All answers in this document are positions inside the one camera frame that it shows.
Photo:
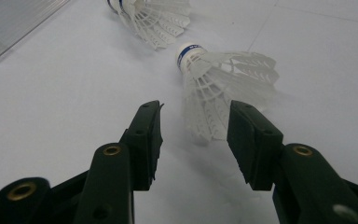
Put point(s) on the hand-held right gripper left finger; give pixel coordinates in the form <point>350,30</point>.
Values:
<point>115,180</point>

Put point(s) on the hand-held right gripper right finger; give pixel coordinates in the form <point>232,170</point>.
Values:
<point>301,186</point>

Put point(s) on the white shuttlecock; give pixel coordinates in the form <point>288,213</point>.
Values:
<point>155,21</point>
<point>208,77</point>

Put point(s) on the clear plastic bin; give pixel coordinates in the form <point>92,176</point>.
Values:
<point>12,21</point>

